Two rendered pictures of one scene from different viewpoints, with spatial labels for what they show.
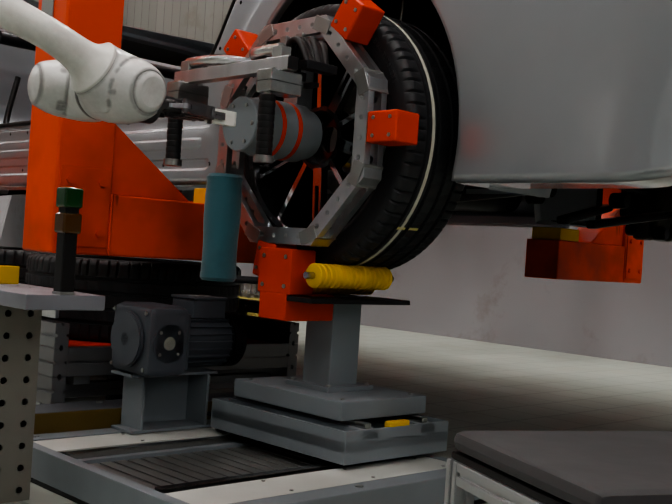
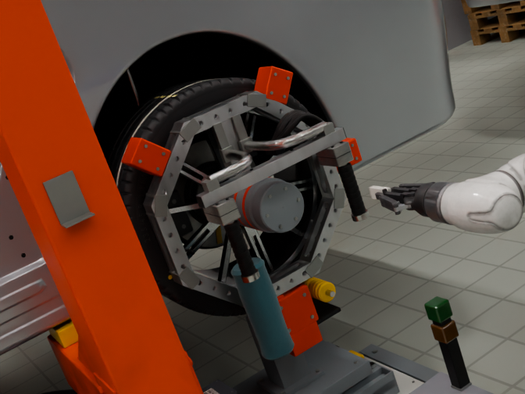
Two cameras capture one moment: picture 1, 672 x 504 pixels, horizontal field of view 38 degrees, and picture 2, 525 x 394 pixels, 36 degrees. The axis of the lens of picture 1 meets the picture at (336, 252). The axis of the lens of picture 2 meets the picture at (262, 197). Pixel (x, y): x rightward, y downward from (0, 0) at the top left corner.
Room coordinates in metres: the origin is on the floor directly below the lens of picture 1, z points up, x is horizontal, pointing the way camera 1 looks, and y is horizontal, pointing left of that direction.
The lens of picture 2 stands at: (1.68, 2.06, 1.43)
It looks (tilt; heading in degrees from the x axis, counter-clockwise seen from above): 16 degrees down; 289
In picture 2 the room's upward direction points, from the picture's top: 20 degrees counter-clockwise
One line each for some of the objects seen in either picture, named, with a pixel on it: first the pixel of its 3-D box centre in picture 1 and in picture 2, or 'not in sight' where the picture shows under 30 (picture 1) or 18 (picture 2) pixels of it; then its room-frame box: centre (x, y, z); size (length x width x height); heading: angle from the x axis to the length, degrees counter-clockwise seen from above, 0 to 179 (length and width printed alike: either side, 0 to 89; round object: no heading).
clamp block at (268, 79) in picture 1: (279, 82); (333, 152); (2.12, 0.15, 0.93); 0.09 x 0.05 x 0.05; 134
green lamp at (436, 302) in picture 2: (69, 197); (438, 309); (1.92, 0.53, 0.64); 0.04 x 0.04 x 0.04; 44
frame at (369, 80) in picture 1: (295, 133); (250, 200); (2.38, 0.12, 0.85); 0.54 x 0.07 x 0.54; 44
